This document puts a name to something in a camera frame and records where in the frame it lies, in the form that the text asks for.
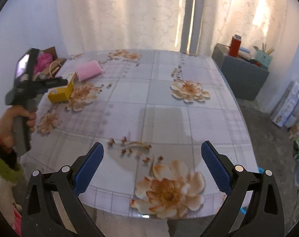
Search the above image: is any dark grey cabinet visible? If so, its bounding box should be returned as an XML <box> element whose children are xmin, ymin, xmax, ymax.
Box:
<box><xmin>212</xmin><ymin>43</ymin><xmax>269</xmax><ymax>101</ymax></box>

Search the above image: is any left hand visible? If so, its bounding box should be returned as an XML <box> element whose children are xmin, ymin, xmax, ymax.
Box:
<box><xmin>0</xmin><ymin>104</ymin><xmax>38</xmax><ymax>150</ymax></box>

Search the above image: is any blue plastic basket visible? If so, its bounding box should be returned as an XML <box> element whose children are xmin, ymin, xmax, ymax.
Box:
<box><xmin>239</xmin><ymin>167</ymin><xmax>265</xmax><ymax>215</ymax></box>

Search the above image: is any yellow white carton box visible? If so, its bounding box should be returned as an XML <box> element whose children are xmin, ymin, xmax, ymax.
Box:
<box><xmin>48</xmin><ymin>72</ymin><xmax>77</xmax><ymax>103</ymax></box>

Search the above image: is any floral tablecloth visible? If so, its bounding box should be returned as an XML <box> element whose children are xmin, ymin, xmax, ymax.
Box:
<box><xmin>20</xmin><ymin>50</ymin><xmax>258</xmax><ymax>218</ymax></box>

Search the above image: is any teal utensil holder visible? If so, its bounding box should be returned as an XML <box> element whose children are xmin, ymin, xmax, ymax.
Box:
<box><xmin>253</xmin><ymin>46</ymin><xmax>273</xmax><ymax>69</ymax></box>

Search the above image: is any pink plastic bag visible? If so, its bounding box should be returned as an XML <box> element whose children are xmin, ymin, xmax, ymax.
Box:
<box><xmin>33</xmin><ymin>53</ymin><xmax>53</xmax><ymax>75</ymax></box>

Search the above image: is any white patterned curtain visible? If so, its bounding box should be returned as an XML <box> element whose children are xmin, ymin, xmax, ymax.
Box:
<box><xmin>57</xmin><ymin>0</ymin><xmax>299</xmax><ymax>55</ymax></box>

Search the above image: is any red thermos bottle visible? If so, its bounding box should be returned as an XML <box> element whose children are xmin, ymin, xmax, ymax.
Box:
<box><xmin>229</xmin><ymin>34</ymin><xmax>241</xmax><ymax>57</ymax></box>

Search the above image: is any white blue cardboard box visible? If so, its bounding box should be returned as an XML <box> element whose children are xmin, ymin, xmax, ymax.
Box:
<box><xmin>271</xmin><ymin>81</ymin><xmax>299</xmax><ymax>127</ymax></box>

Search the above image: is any brown cardboard box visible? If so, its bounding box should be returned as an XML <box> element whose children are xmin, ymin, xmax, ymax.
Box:
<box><xmin>32</xmin><ymin>47</ymin><xmax>66</xmax><ymax>80</ymax></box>

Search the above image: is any pink sponge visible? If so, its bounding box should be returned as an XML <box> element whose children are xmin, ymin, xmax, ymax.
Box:
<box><xmin>76</xmin><ymin>60</ymin><xmax>104</xmax><ymax>81</ymax></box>

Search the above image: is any floral patterned box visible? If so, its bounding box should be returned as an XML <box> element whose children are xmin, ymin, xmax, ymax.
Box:
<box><xmin>289</xmin><ymin>120</ymin><xmax>299</xmax><ymax>141</ymax></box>

